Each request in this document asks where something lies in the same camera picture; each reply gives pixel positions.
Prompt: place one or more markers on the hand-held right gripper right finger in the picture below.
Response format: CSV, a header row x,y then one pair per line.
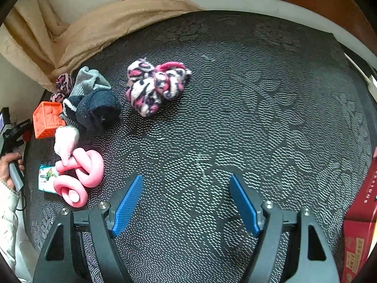
x,y
244,209

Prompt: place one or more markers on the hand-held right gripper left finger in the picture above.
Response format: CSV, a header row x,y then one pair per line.
x,y
126,206

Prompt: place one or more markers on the pink twisty toy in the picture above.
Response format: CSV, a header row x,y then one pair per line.
x,y
81,174

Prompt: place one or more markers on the red box container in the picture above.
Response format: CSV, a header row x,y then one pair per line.
x,y
359,227

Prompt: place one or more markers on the person's left forearm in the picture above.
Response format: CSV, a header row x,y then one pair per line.
x,y
7,215

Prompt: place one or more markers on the person's left hand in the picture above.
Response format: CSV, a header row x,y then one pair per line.
x,y
6,169

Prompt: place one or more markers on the orange perforated cube crate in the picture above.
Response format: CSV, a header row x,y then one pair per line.
x,y
47,121

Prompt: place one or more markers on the white fluffy sock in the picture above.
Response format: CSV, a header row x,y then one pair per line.
x,y
66,141

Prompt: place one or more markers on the green white noodle packet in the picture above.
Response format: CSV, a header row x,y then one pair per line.
x,y
46,179

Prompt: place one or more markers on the small pink leopard sock ball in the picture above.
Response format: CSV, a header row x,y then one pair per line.
x,y
63,87

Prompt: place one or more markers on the grey knit sock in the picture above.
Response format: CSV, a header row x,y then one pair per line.
x,y
88,81

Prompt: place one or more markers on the dark patterned mat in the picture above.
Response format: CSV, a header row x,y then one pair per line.
x,y
235,109

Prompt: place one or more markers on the large pink leopard sock ball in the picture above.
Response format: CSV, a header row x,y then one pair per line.
x,y
156,87

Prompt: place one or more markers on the beige blanket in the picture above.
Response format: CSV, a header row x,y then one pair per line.
x,y
117,20

